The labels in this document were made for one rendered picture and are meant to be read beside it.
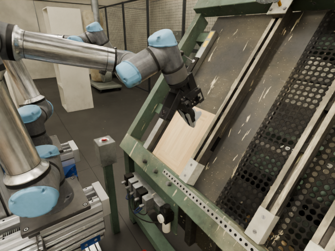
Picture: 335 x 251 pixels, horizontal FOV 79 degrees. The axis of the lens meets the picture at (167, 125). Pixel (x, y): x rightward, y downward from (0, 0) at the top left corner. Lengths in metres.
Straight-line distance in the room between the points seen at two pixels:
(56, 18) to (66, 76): 1.10
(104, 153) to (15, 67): 0.71
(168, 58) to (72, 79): 4.38
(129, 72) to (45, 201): 0.43
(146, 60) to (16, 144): 0.40
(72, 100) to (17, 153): 4.41
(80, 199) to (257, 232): 0.69
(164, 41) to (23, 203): 0.58
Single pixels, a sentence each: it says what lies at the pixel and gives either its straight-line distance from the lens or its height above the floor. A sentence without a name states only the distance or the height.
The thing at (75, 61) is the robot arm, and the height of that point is 1.56.
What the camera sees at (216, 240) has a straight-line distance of 1.03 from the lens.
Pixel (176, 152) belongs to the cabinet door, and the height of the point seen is 0.97.
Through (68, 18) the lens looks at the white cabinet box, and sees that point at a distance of 4.87.
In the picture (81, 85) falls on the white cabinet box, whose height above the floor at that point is 0.56.
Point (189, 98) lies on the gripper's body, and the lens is 0.69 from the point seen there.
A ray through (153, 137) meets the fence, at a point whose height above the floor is 0.98.
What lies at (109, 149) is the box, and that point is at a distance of 1.52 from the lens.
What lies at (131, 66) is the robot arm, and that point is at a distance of 0.59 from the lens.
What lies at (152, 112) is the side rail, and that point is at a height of 1.06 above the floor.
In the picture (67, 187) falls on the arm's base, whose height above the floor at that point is 1.10.
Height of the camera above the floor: 1.64
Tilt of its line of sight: 24 degrees down
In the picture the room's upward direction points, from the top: 1 degrees clockwise
